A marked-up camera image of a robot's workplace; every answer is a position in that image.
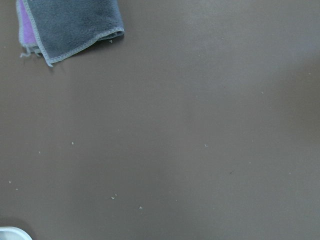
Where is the white rabbit tray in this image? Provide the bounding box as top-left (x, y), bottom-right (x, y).
top-left (0, 226), bottom-right (32, 240)

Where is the grey folded cloth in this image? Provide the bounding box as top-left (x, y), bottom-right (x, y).
top-left (15, 0), bottom-right (125, 66)

